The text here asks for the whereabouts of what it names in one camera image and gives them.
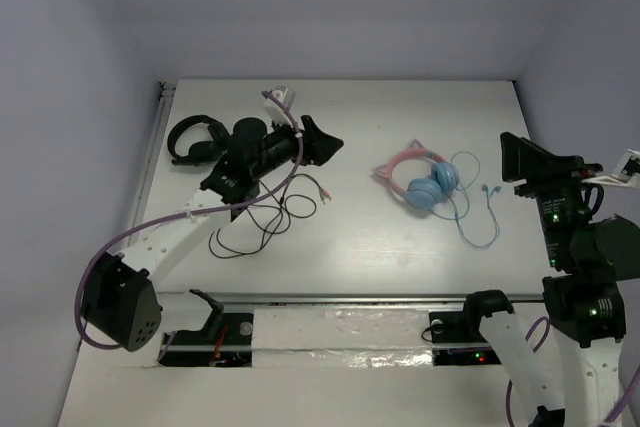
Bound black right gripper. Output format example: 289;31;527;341
500;128;603;266

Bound blue headphone cable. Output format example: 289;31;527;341
429;150;505;250

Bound pink blue cat-ear headphones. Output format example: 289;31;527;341
372;139;461;212

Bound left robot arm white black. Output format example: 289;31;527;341
74;115;344;352

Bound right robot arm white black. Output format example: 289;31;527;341
461;132;639;426

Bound black headphones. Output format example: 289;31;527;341
166;114;231;166

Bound black headphone cable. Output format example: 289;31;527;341
208;174;333;259

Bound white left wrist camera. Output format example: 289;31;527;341
263;86;296;127

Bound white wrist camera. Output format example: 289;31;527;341
263;86;296;127
585;149;640;190

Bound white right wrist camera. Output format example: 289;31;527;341
585;149;640;190

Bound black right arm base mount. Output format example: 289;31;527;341
421;290;514;366

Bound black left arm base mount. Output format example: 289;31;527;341
157;289;254;368

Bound aluminium rail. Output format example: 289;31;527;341
159;291;546;307

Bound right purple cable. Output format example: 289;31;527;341
504;316;640;427

